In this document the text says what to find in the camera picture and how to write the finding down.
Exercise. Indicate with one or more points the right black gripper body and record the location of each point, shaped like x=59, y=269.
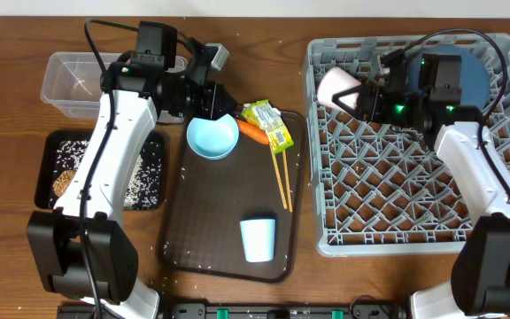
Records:
x=382, y=107

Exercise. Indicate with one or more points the light blue cup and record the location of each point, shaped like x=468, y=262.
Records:
x=258, y=239

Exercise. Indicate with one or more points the brown food scrap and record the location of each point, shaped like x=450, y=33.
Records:
x=62, y=182

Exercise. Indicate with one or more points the light blue bowl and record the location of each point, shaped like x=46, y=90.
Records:
x=213, y=140

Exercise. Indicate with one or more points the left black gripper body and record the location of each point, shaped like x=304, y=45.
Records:
x=197, y=98

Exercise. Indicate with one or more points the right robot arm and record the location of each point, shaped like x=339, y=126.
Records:
x=480, y=281

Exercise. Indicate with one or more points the clear plastic storage bin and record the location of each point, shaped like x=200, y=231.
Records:
x=72, y=84

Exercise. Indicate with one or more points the black plastic tray bin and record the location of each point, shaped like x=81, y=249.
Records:
x=53, y=140

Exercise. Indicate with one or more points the green yellow snack wrapper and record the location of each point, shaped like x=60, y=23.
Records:
x=268, y=118

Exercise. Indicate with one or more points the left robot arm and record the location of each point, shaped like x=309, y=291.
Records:
x=79, y=247

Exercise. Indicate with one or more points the orange carrot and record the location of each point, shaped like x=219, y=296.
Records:
x=253, y=132

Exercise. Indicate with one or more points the pink cup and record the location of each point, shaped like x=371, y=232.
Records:
x=334, y=81

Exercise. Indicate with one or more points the grey dishwasher rack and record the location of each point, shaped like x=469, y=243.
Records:
x=377, y=191

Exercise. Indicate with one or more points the dark blue plate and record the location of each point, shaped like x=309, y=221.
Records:
x=474, y=79

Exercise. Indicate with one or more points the white rice pile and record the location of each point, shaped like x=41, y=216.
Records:
x=145, y=182

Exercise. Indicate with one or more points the brown serving tray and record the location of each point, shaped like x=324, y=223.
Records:
x=208, y=199

